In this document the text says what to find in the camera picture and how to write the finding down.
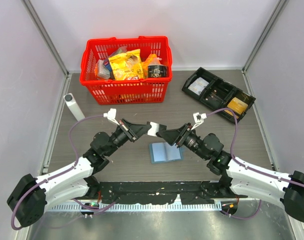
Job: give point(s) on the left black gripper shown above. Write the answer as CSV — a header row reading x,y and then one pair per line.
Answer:
x,y
135,130

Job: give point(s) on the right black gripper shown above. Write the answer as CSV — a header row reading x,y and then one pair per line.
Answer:
x,y
178,135

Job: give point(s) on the white credit card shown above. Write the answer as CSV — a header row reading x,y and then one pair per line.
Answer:
x,y
155,128

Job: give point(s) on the blue card holder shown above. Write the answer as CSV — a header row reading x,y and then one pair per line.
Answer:
x,y
162,152

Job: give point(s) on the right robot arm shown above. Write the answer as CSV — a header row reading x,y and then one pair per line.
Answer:
x,y
239,177

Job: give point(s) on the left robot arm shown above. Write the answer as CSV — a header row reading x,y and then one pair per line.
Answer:
x,y
33,196

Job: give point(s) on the white cards stack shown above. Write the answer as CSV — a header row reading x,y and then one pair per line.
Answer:
x,y
198,86

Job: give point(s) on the gold cards stack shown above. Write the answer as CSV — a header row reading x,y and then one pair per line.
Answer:
x,y
238,106

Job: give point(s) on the red plastic shopping basket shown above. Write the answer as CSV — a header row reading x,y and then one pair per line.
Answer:
x,y
112,92

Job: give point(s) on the black three-compartment tray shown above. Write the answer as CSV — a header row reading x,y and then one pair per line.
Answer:
x,y
218,92

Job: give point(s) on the black round tin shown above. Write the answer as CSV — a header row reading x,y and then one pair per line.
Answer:
x,y
157,71

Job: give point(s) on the yellow chips bag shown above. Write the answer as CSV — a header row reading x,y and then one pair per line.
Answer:
x,y
127,65

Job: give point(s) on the grey small box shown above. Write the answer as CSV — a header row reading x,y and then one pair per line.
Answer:
x,y
101,71

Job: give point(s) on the orange snack bag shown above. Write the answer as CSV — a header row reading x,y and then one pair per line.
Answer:
x,y
152,59

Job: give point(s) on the white bottle grey cap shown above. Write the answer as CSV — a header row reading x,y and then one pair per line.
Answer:
x,y
73,107

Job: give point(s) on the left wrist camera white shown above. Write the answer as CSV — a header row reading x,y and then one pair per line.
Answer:
x,y
111,116

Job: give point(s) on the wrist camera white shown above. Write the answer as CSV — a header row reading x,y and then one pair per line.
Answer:
x,y
111,116
198,119

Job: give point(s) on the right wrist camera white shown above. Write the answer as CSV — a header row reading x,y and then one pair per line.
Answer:
x,y
198,119

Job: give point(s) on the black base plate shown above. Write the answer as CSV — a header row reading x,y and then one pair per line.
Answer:
x,y
159,192

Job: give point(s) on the slotted cable duct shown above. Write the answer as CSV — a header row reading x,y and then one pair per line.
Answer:
x,y
177,206

